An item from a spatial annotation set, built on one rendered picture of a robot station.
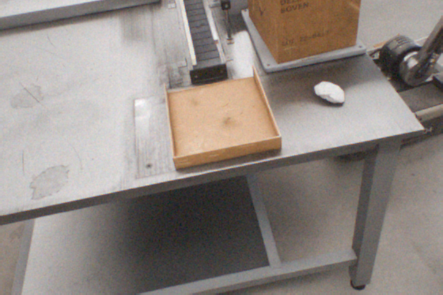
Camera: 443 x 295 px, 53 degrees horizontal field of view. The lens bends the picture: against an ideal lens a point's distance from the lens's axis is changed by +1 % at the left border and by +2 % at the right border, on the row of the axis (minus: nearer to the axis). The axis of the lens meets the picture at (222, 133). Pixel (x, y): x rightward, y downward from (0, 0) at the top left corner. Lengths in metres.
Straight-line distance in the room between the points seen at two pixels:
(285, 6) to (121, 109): 0.53
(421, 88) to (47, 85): 1.59
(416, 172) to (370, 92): 1.00
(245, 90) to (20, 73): 0.74
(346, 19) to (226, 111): 0.42
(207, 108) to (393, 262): 1.03
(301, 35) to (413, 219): 1.04
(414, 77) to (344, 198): 0.62
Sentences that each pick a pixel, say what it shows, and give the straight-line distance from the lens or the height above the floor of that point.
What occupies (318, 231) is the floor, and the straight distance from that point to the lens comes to 1.93.
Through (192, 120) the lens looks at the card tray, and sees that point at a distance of 1.17.
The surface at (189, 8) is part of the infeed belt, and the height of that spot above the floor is 0.88.
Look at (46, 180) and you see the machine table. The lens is 1.16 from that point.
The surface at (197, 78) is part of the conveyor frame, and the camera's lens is 1.29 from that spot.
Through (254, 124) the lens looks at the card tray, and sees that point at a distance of 1.13.
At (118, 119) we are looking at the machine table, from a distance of 1.24.
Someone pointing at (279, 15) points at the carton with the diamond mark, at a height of 1.00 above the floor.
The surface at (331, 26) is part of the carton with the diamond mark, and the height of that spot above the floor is 0.93.
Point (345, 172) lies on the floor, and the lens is 2.13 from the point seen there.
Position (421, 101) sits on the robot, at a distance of 2.17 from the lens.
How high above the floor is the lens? 1.60
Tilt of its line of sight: 43 degrees down
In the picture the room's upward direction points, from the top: 9 degrees counter-clockwise
